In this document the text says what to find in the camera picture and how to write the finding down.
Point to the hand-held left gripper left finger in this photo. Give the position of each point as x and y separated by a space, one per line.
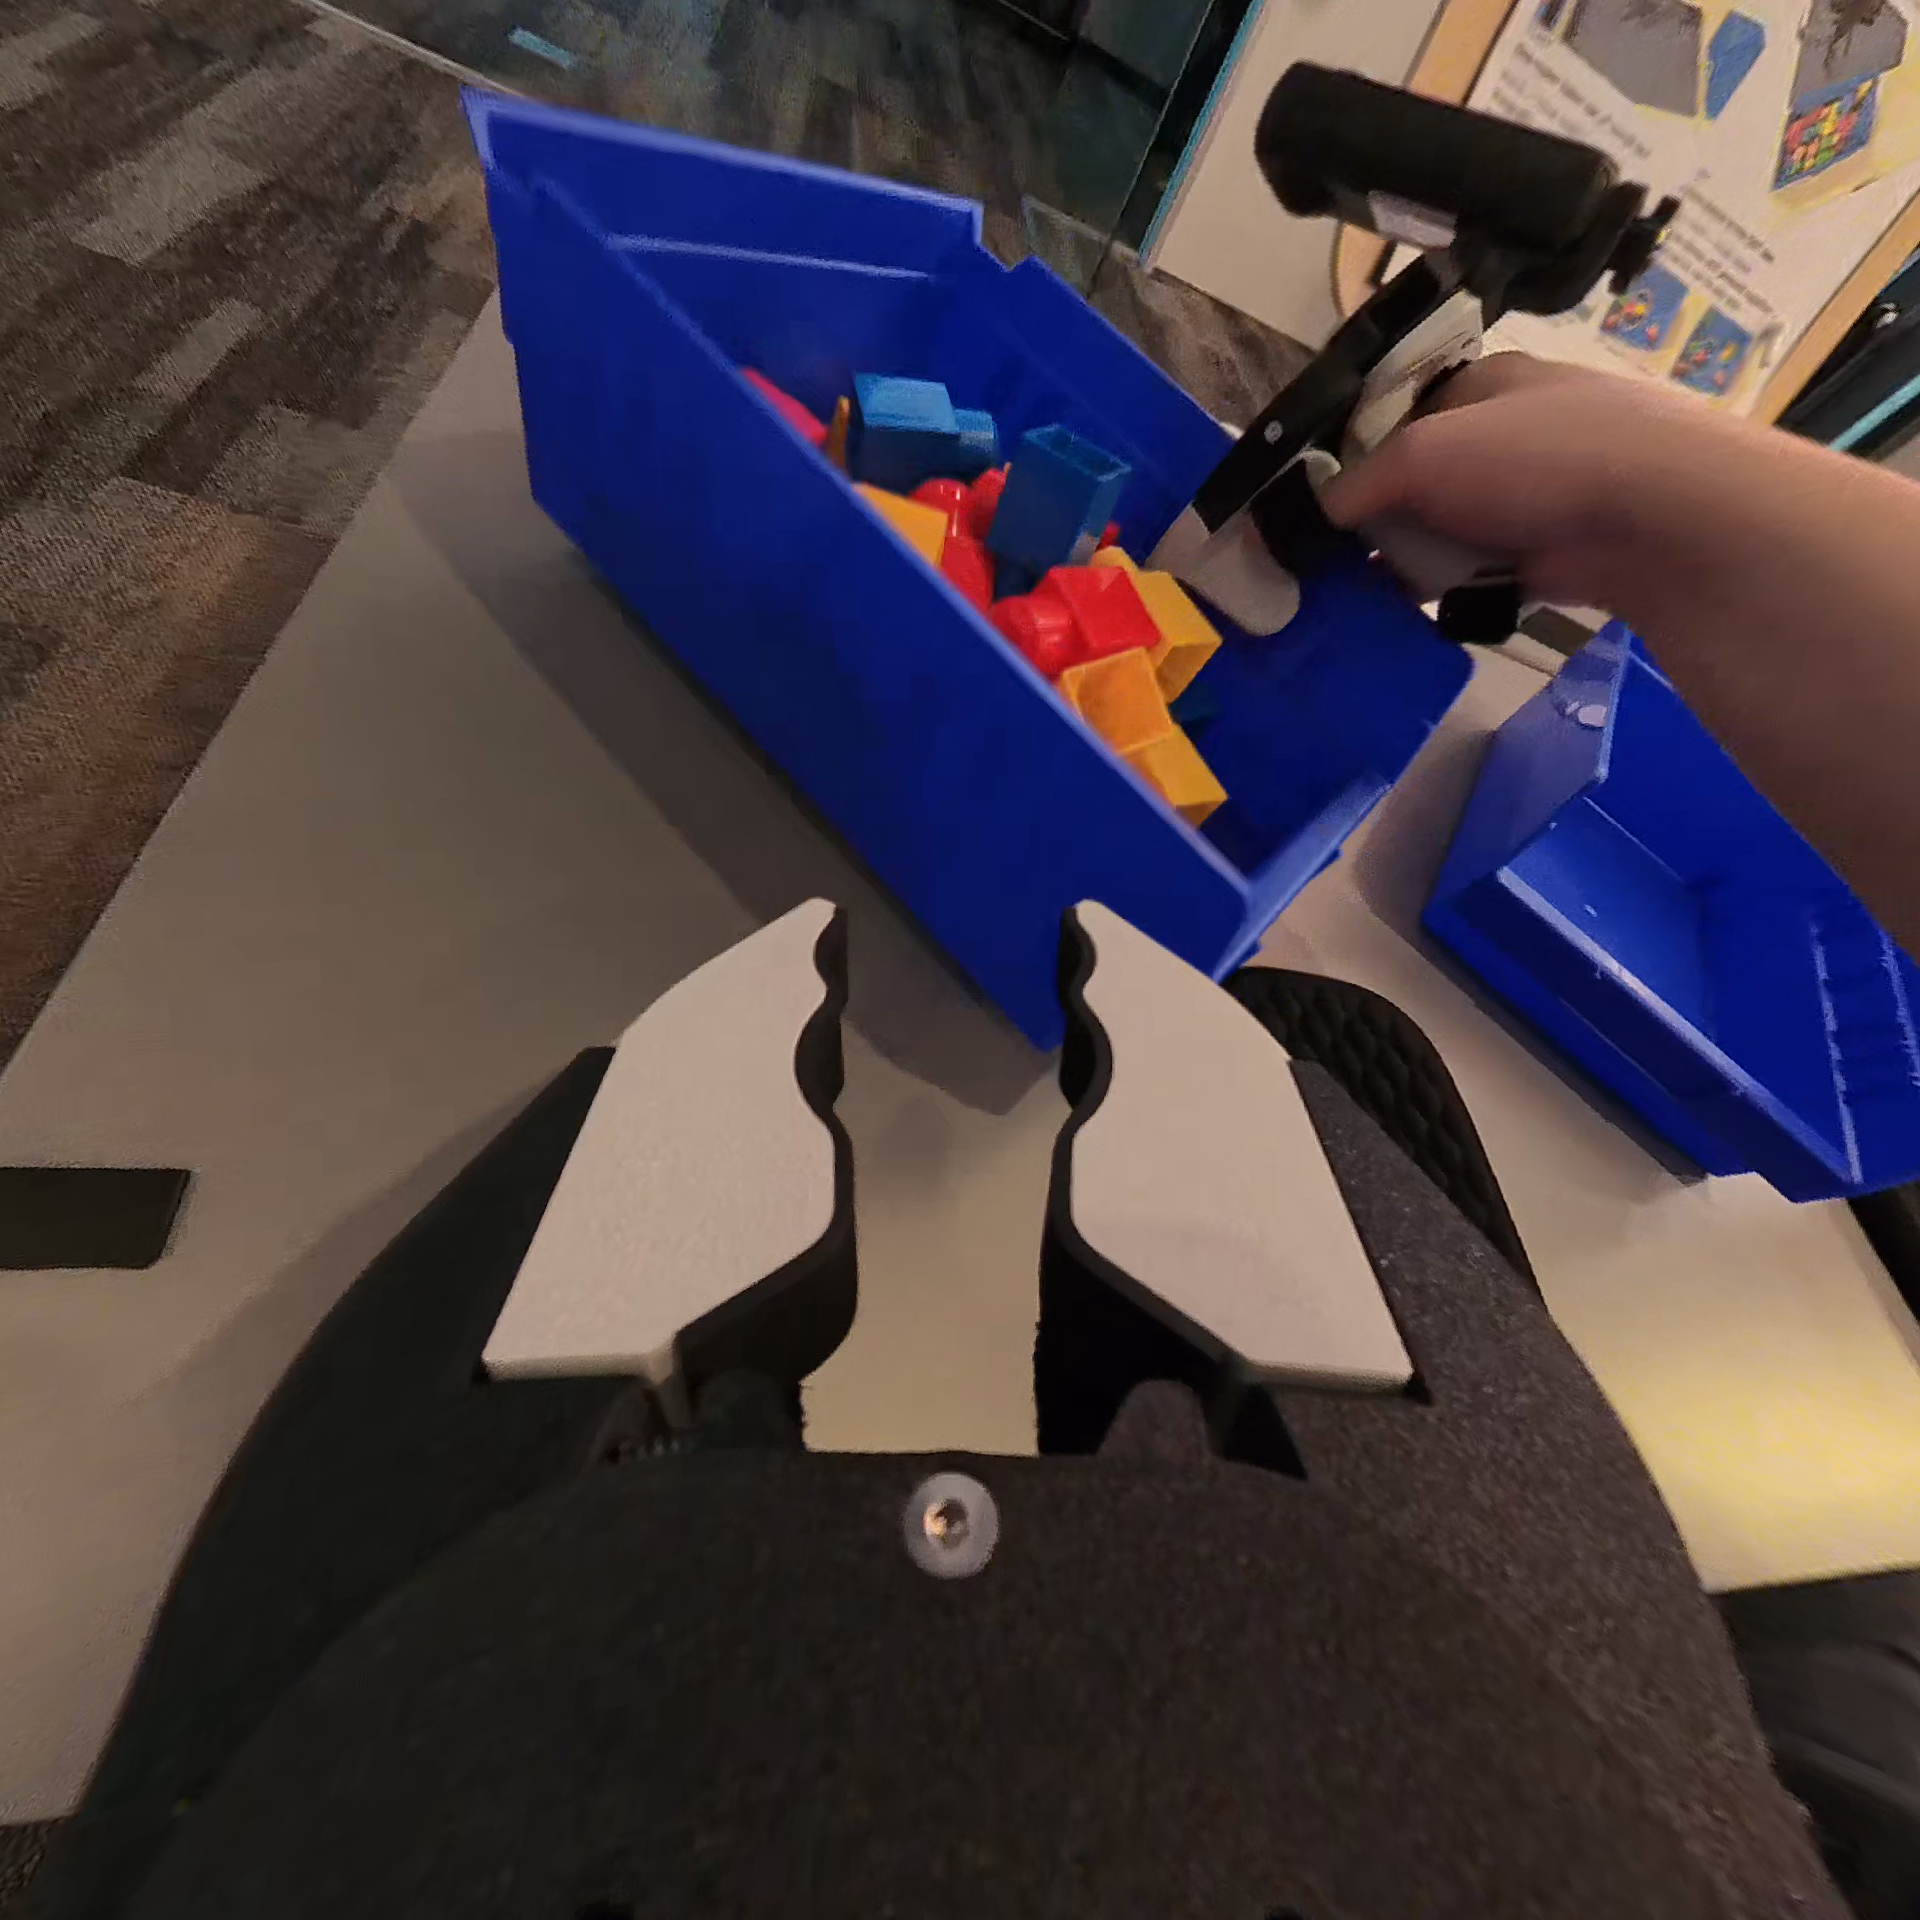
675 1200

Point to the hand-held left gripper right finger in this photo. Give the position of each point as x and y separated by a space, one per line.
1231 1200

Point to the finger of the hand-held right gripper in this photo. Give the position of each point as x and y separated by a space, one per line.
1223 569

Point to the pile of mega blocks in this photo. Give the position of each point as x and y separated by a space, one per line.
1110 646

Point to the blue plastic bin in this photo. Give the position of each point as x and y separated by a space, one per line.
1652 960
751 600

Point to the person's right forearm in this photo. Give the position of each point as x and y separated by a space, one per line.
1800 600

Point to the person's right hand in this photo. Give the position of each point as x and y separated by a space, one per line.
1516 464

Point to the black mesh armrest pad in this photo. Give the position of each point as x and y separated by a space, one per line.
1396 1065

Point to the wooden board with instruction sheet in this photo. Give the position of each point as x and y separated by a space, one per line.
1741 224

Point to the black flat plate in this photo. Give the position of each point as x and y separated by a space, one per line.
91 1219

